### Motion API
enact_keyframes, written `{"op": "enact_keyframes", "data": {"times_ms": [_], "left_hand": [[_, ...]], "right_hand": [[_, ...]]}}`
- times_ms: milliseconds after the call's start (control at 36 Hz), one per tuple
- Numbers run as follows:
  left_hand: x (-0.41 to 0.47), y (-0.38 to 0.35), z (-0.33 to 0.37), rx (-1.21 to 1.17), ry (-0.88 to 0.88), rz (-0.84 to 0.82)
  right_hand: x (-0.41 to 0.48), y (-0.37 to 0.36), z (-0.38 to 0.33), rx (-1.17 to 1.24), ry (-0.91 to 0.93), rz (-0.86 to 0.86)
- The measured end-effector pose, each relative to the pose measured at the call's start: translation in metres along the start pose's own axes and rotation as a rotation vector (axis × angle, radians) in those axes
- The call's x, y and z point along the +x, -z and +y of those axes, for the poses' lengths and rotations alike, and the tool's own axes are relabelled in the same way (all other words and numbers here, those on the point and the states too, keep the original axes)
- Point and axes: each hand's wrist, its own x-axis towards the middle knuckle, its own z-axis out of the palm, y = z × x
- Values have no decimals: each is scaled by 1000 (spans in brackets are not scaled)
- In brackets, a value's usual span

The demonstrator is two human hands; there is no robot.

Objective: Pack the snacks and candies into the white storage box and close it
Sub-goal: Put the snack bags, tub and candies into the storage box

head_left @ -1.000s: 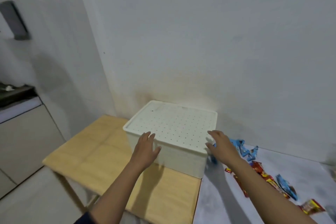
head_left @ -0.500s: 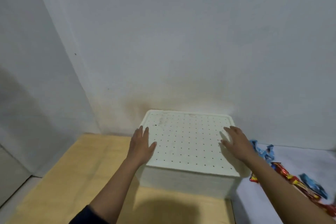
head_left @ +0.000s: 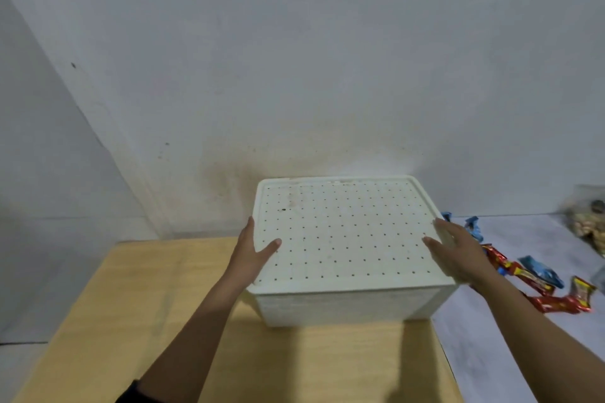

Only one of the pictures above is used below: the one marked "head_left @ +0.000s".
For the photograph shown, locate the white perforated box lid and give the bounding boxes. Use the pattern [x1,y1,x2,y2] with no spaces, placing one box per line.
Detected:
[245,174,458,296]

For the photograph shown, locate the bag of pastel candies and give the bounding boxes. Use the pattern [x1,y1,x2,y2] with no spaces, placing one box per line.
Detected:
[565,183,605,257]

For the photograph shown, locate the person's navy shirt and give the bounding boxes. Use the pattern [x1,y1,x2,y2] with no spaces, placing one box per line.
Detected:
[115,378,164,403]

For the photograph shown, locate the wooden folding table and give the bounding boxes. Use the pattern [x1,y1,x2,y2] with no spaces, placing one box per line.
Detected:
[11,236,466,403]

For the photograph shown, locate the grey marble-look board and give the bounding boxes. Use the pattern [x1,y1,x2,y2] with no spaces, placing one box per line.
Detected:
[430,213,605,403]

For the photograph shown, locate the person's left forearm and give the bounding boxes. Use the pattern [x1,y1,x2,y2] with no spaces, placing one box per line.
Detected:
[137,275,249,403]

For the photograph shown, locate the person's right hand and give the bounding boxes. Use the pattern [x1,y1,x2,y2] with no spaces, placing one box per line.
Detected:
[422,217,500,287]

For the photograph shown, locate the pile of red candy bars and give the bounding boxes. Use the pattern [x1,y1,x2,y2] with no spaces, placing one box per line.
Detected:
[481,244,597,315]

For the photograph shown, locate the person's left hand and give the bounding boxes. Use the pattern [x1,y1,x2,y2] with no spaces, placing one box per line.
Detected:
[226,216,283,295]

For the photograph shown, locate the group of light blue packets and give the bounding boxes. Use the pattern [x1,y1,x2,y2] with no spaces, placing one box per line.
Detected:
[442,211,566,289]

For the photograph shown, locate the white storage box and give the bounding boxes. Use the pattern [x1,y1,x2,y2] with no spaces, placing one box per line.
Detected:
[250,283,458,328]

